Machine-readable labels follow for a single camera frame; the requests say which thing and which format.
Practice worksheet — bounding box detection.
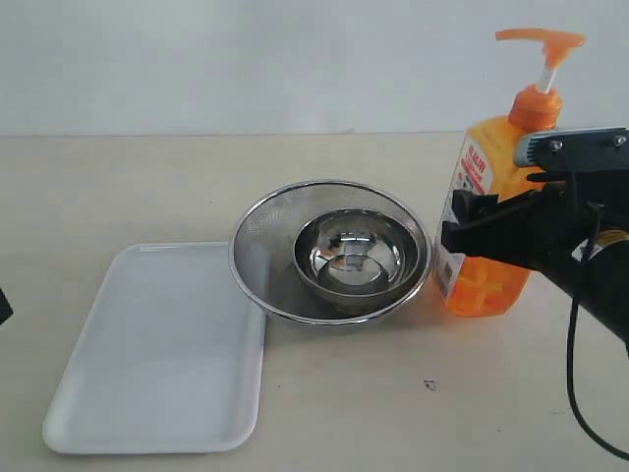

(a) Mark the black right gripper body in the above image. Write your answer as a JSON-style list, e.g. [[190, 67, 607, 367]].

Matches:
[[441, 170, 628, 275]]

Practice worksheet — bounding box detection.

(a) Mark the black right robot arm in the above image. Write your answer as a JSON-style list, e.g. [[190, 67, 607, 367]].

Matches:
[[441, 170, 628, 341]]

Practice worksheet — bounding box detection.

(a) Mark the small stainless steel bowl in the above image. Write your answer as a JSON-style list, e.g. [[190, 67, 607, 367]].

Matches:
[[293, 207, 426, 307]]

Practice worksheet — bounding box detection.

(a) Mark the orange dish soap pump bottle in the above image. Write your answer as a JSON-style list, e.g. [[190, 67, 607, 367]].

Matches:
[[434, 28, 586, 318]]

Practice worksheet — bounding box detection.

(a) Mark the steel mesh strainer bowl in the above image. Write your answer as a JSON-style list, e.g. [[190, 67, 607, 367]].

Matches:
[[229, 180, 432, 331]]

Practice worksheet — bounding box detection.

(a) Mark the white rectangular plastic tray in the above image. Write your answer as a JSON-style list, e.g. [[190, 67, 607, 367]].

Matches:
[[42, 242, 265, 455]]

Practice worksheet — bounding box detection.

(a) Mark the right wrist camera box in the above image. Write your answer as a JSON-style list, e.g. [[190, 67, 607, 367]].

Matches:
[[513, 126, 628, 173]]

